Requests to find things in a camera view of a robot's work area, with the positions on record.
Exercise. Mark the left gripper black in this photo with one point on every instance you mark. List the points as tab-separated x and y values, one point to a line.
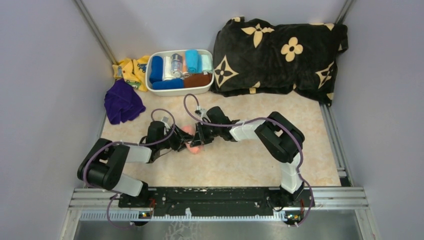
181	138

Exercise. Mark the dark blue rolled towel lying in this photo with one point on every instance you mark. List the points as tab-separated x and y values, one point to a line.
176	83

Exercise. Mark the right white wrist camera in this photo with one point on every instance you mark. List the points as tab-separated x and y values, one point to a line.
202	114

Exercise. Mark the dark blue rolled towel upright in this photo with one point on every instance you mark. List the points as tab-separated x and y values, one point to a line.
157	65

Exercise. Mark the yellow patterned cloth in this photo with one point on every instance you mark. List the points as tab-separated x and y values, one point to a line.
133	72

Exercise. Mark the white plastic bin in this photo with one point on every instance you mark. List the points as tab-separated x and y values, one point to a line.
172	92

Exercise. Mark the orange rolled towel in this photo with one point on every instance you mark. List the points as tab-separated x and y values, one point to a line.
185	72

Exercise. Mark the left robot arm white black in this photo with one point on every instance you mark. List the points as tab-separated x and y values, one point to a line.
104	164

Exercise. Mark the white rolled towel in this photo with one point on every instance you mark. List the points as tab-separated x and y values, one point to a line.
167	69

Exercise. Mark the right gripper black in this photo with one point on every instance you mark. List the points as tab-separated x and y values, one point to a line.
199	138

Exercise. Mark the pale mint rolled towel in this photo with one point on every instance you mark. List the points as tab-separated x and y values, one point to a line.
206	64

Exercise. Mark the aluminium frame rail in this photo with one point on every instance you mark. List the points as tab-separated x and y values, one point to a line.
101	205

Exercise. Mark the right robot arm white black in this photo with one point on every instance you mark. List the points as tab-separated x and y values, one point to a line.
279	136

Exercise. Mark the purple towel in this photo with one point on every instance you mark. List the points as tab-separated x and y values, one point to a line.
122	103

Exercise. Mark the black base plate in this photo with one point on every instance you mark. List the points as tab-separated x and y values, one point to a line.
217	201

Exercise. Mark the pink panda towel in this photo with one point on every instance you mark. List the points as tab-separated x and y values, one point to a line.
190	129

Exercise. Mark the black floral blanket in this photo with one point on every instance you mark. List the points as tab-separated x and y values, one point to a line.
254	56

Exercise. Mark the light blue rolled towel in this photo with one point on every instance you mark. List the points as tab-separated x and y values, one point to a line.
192	60

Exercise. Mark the brown rolled towel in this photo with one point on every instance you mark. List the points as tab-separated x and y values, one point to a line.
197	80

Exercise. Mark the grey blue rolled towel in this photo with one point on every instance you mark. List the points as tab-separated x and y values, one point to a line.
177	65

